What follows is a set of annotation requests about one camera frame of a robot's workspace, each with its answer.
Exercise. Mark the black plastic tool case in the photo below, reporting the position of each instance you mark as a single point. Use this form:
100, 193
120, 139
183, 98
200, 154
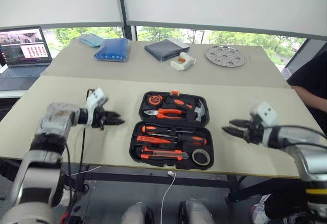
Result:
199, 132

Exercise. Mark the person in black shirt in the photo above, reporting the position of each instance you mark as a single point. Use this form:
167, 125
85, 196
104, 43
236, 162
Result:
314, 73

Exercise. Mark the orange voltage tester pen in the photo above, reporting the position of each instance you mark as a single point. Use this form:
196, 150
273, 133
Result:
150, 139

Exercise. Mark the grey rounded leg shell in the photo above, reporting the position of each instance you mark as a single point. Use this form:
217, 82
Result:
132, 215
199, 212

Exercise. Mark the light blue plastic bag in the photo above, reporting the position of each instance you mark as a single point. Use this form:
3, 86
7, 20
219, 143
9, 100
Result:
90, 39

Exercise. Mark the grey open laptop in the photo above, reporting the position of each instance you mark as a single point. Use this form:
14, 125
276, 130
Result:
23, 71

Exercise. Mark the black electrical tape roll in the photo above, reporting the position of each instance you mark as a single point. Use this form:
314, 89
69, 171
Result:
194, 157

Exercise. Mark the dark grey window post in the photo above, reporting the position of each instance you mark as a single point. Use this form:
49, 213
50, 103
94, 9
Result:
125, 4

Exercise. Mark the orange black screwdriver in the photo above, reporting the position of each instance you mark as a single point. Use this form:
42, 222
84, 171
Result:
194, 139
148, 128

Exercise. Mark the black metal table frame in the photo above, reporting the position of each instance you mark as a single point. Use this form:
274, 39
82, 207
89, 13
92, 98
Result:
153, 176

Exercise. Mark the white plastic bracket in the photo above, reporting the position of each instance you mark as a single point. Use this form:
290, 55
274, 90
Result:
182, 65

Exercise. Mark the dark blue plastic packet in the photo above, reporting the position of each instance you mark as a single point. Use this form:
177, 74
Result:
112, 50

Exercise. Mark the round perforated metal plate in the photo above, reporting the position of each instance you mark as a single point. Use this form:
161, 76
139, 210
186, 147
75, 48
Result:
225, 56

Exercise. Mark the person's bare forearm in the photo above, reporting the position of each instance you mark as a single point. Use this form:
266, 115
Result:
311, 99

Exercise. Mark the orange black utility knife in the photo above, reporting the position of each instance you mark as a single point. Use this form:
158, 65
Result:
163, 153

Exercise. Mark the grey window sash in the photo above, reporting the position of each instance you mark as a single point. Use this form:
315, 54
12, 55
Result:
302, 50

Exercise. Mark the dark grey folded cloth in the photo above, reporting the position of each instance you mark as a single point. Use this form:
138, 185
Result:
162, 48

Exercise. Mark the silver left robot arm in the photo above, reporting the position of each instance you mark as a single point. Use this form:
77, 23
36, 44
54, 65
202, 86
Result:
56, 118

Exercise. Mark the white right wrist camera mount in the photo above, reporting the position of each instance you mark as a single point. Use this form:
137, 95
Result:
265, 113

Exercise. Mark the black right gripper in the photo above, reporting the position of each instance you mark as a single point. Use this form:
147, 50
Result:
255, 132

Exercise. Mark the black object on floor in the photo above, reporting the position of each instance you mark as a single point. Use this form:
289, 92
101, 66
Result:
76, 219

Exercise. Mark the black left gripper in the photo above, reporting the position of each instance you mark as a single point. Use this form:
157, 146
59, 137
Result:
101, 119

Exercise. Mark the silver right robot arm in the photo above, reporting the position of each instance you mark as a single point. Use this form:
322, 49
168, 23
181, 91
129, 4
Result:
309, 157

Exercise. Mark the white red blue sneaker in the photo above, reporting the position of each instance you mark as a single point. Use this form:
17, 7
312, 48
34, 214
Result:
68, 196

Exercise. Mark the orange black tape measure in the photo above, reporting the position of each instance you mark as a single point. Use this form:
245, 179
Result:
155, 99

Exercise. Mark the silver claw hammer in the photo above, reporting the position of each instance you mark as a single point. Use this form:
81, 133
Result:
200, 111

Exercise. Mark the white pink sneaker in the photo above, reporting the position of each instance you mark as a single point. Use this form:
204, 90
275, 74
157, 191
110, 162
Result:
259, 208

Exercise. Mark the black trouser leg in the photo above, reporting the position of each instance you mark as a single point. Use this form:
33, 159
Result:
283, 206

